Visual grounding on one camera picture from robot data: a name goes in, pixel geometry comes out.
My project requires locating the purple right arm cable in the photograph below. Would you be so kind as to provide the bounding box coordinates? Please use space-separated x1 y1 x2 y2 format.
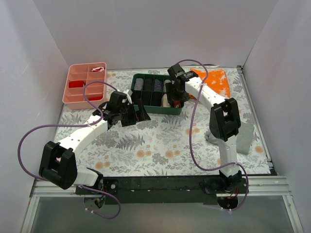
177 59 250 212

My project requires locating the white grey striped sock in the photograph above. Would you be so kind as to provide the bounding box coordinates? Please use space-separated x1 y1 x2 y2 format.
163 79 171 93

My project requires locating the black rolled sock front right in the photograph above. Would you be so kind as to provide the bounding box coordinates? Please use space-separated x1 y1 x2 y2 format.
151 92 162 106

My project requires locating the grey striped rolled sock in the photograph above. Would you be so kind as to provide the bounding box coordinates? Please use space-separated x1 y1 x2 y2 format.
134 78 144 91

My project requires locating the black rolled sock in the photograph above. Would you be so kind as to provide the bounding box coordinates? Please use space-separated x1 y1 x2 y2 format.
151 92 162 106
143 78 153 91
141 91 152 106
131 90 142 105

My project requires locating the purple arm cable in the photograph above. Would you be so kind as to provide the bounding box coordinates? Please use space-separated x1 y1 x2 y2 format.
177 59 250 212
17 81 133 219

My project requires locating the pink divided organiser box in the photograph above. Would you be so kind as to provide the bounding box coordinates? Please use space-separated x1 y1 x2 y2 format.
62 62 106 110

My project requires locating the blue striped rolled sock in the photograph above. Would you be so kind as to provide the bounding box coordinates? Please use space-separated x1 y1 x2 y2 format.
153 79 163 92

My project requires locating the black rolled sock front left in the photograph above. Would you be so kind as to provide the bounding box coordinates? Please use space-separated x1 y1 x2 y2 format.
131 90 142 105

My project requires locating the orange white patterned cloth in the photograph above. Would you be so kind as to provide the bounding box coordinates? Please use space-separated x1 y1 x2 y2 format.
205 69 231 99

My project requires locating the cream rolled sock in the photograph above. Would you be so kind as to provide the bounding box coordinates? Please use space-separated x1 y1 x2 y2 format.
161 94 171 108

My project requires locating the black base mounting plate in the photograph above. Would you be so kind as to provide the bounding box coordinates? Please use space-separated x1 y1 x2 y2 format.
75 174 248 209

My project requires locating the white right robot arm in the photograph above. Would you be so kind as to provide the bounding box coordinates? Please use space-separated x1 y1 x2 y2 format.
166 64 242 193

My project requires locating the grey folded cloth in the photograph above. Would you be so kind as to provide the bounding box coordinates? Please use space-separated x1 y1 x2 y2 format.
204 122 255 155

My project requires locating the green divided organiser box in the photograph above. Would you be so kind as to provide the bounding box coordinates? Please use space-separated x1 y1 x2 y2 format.
131 73 182 115

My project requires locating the black rolled sock front middle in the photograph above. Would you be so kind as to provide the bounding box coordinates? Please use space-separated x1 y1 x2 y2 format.
141 91 152 106

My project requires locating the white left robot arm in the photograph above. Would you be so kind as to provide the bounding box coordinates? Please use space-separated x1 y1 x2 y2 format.
39 91 150 194

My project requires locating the orange and cream underwear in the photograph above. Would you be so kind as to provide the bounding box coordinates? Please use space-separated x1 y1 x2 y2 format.
172 101 183 108

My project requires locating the red white rolled underwear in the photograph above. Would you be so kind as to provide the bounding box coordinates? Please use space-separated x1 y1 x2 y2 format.
91 67 105 72

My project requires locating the red rolled underwear front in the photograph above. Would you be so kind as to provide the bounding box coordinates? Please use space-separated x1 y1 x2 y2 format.
88 96 103 101

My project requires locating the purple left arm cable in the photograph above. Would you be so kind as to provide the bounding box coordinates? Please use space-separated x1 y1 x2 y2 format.
17 81 133 219

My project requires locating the floral patterned table mat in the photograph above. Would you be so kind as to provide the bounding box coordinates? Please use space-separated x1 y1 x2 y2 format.
59 67 270 176

